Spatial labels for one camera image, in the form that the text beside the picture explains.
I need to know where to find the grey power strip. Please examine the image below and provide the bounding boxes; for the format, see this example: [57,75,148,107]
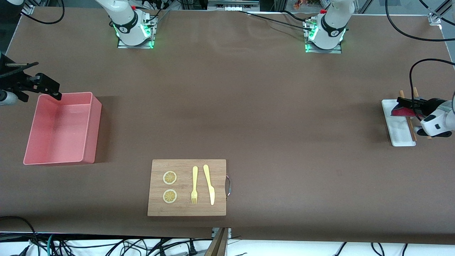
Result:
[208,0,260,11]

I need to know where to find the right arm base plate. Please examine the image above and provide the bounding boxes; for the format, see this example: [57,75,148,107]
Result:
[117,14,155,49]

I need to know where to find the pink plastic bin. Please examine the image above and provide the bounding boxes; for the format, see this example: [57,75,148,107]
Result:
[23,92,102,166]

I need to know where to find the white rack tray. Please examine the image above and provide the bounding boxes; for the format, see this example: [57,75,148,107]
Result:
[381,99,416,147]

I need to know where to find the brown table mat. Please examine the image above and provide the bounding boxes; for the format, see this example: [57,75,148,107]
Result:
[0,7,455,246]

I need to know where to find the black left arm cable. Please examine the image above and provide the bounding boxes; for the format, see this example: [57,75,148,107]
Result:
[385,0,455,107]

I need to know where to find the yellow plastic knife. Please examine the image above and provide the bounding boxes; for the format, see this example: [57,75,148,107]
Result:
[203,164,215,206]

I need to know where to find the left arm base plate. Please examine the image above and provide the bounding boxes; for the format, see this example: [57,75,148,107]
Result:
[304,20,342,54]

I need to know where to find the red and grey cloth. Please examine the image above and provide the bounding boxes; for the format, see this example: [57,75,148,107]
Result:
[390,106,422,118]

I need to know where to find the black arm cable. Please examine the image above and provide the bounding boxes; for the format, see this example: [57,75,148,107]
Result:
[385,0,455,107]
[21,0,65,25]

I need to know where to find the black base cable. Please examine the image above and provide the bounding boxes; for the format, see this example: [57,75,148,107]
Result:
[237,10,315,32]
[283,10,314,24]
[140,0,172,27]

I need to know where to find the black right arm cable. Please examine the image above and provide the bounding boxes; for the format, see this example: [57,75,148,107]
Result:
[21,0,65,25]

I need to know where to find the aluminium frame bar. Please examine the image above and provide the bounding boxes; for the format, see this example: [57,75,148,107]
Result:
[428,0,455,25]

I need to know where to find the wooden beam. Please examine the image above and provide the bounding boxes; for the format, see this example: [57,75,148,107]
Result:
[204,228,229,256]

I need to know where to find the yellow plastic fork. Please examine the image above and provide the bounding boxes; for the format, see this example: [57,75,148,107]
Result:
[191,166,198,204]

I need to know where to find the wooden cutting board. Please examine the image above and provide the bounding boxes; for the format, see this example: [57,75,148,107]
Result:
[147,159,227,217]

